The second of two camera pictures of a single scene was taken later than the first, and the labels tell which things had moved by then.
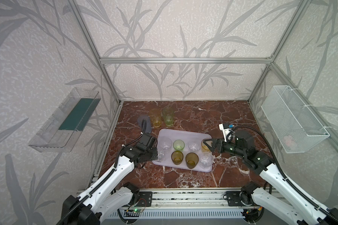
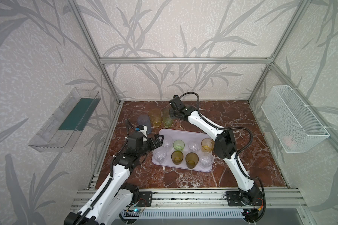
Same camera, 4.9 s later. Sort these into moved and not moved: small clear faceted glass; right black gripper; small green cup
Moved: right black gripper
Not moved: small clear faceted glass; small green cup
